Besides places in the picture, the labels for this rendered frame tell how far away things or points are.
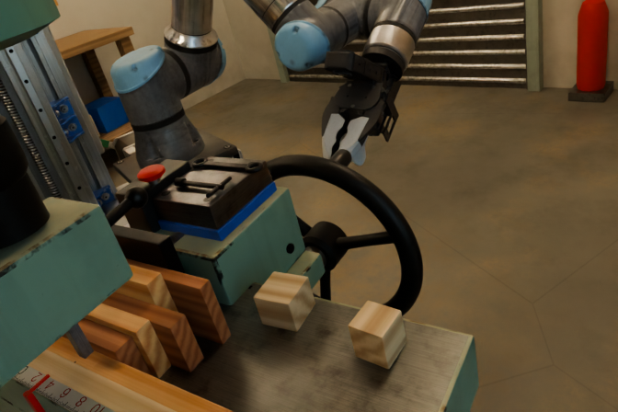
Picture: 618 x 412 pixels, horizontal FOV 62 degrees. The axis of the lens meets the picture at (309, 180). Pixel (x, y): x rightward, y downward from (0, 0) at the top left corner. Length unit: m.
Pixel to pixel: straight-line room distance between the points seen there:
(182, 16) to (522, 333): 1.28
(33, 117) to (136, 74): 0.23
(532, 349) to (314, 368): 1.26
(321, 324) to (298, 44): 0.44
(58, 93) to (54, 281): 0.87
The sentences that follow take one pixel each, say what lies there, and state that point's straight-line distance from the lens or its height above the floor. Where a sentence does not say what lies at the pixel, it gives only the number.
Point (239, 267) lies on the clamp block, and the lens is 0.53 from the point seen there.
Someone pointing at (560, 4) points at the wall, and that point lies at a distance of 3.25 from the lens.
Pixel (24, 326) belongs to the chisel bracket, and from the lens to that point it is 0.40.
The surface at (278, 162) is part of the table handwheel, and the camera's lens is 0.67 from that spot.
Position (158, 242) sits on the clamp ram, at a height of 1.00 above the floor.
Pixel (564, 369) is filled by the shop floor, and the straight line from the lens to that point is 1.63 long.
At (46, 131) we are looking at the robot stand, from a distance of 1.16.
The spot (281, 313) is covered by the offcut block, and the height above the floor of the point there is 0.92.
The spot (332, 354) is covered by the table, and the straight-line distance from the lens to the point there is 0.45.
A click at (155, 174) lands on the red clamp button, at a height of 1.02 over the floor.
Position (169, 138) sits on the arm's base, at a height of 0.88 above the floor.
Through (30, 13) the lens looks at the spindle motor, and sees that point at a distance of 0.34.
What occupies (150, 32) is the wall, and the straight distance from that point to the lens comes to 4.33.
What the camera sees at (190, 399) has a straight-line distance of 0.41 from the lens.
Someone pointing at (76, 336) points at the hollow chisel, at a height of 0.97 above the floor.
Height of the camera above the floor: 1.22
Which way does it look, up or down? 27 degrees down
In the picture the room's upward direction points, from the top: 14 degrees counter-clockwise
